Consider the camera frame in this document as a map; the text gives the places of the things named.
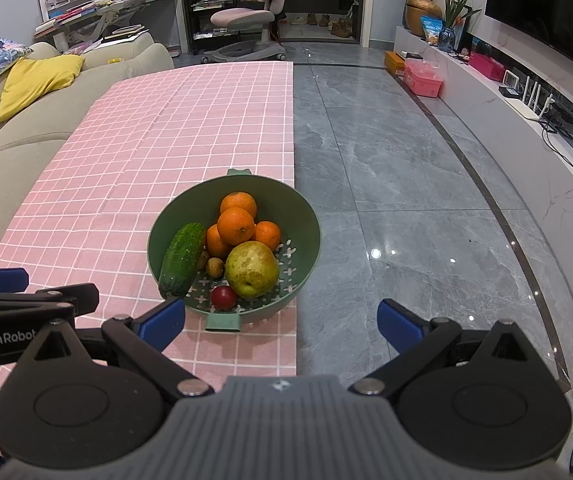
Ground stack of books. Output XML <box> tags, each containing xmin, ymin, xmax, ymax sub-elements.
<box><xmin>101</xmin><ymin>24</ymin><xmax>151</xmax><ymax>44</ymax></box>

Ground orange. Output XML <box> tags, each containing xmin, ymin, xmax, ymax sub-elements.
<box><xmin>220</xmin><ymin>192</ymin><xmax>258</xmax><ymax>221</ymax></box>
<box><xmin>217</xmin><ymin>208</ymin><xmax>256</xmax><ymax>246</ymax></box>
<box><xmin>206</xmin><ymin>224</ymin><xmax>232</xmax><ymax>260</ymax></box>
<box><xmin>254</xmin><ymin>220</ymin><xmax>282</xmax><ymax>252</ymax></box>

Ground green cucumber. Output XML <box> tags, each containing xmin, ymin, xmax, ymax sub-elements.
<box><xmin>158</xmin><ymin>222</ymin><xmax>208</xmax><ymax>300</ymax></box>

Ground pink checked tablecloth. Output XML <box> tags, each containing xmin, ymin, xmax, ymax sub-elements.
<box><xmin>0</xmin><ymin>61</ymin><xmax>299</xmax><ymax>441</ymax></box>

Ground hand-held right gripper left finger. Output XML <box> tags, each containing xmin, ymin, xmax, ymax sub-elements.
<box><xmin>14</xmin><ymin>297</ymin><xmax>216</xmax><ymax>397</ymax></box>

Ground green potted plant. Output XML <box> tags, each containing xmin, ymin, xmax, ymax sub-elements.
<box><xmin>436</xmin><ymin>0</ymin><xmax>488</xmax><ymax>43</ymax></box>

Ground red cherry tomato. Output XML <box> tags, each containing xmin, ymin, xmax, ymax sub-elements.
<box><xmin>210</xmin><ymin>285</ymin><xmax>238</xmax><ymax>309</ymax></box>

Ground golden vase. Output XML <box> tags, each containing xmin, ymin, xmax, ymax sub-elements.
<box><xmin>405</xmin><ymin>0</ymin><xmax>443</xmax><ymax>37</ymax></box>

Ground yellow-green pear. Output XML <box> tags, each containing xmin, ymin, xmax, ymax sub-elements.
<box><xmin>225</xmin><ymin>241</ymin><xmax>280</xmax><ymax>300</ymax></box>

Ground green colander bowl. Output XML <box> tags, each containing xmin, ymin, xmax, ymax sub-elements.
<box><xmin>147</xmin><ymin>168</ymin><xmax>322</xmax><ymax>333</ymax></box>

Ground white tv cabinet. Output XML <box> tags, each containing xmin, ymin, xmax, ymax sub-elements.
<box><xmin>393</xmin><ymin>25</ymin><xmax>573</xmax><ymax>321</ymax></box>

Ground black television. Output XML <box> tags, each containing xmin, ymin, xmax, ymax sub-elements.
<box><xmin>483</xmin><ymin>0</ymin><xmax>573</xmax><ymax>98</ymax></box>

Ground white router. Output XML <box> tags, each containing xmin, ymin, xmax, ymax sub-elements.
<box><xmin>509</xmin><ymin>75</ymin><xmax>554</xmax><ymax>123</ymax></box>

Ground magenta box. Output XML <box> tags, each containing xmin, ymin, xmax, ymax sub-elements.
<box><xmin>467</xmin><ymin>51</ymin><xmax>506</xmax><ymax>82</ymax></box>

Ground orange box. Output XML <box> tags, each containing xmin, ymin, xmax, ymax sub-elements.
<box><xmin>384</xmin><ymin>51</ymin><xmax>407</xmax><ymax>76</ymax></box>

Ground pink storage box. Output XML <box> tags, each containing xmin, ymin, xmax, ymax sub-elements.
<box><xmin>402</xmin><ymin>57</ymin><xmax>444</xmax><ymax>99</ymax></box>

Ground beige sofa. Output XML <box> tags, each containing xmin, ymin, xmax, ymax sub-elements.
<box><xmin>0</xmin><ymin>42</ymin><xmax>174</xmax><ymax>271</ymax></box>

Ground pink office chair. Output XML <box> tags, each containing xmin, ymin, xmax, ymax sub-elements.
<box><xmin>203</xmin><ymin>0</ymin><xmax>287</xmax><ymax>65</ymax></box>

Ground yellow pillow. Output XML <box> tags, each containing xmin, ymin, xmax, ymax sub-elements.
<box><xmin>0</xmin><ymin>54</ymin><xmax>86</xmax><ymax>123</ymax></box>

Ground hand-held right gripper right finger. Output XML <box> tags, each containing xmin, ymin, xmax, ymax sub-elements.
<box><xmin>349</xmin><ymin>299</ymin><xmax>562</xmax><ymax>396</ymax></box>

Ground cluttered grey desk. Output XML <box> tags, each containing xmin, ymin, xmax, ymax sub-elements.
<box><xmin>34</xmin><ymin>0</ymin><xmax>180</xmax><ymax>56</ymax></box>

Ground blue snack bag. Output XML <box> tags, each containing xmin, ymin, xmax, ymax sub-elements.
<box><xmin>420</xmin><ymin>16</ymin><xmax>444</xmax><ymax>43</ymax></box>

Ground black shelf rack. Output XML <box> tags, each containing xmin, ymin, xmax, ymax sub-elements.
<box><xmin>186</xmin><ymin>0</ymin><xmax>240</xmax><ymax>56</ymax></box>

